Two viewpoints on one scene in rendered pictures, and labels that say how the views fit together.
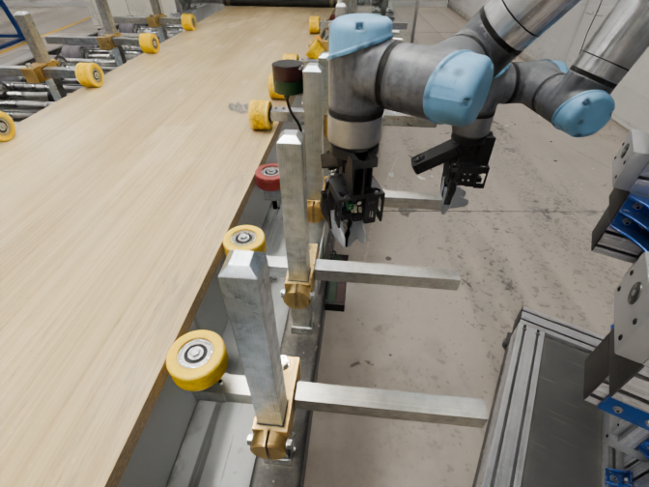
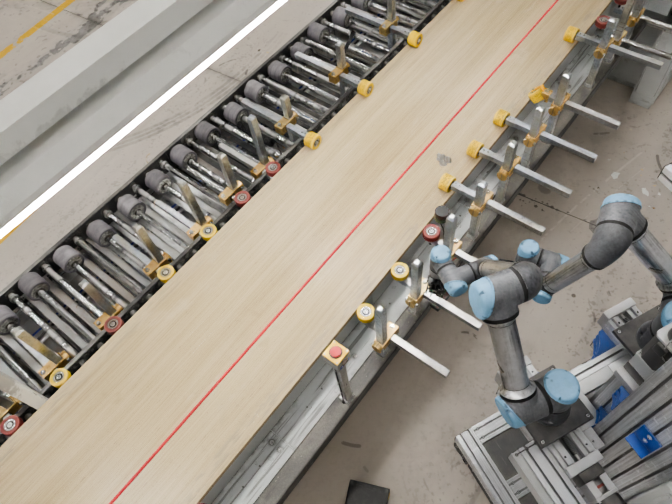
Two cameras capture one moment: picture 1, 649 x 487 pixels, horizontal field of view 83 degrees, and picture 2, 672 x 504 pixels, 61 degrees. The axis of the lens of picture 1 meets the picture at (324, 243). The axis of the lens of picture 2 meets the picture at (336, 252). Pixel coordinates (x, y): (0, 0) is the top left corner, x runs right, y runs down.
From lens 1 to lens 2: 190 cm
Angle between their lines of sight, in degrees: 31
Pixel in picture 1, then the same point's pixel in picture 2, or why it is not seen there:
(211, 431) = (363, 332)
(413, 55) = (445, 274)
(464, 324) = (563, 345)
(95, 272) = (342, 261)
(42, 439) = (322, 316)
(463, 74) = (451, 288)
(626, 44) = (552, 284)
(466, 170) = not seen: hidden behind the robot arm
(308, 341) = (413, 318)
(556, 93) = not seen: hidden behind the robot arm
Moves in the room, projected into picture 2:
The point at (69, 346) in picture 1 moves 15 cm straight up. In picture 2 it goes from (331, 290) to (327, 273)
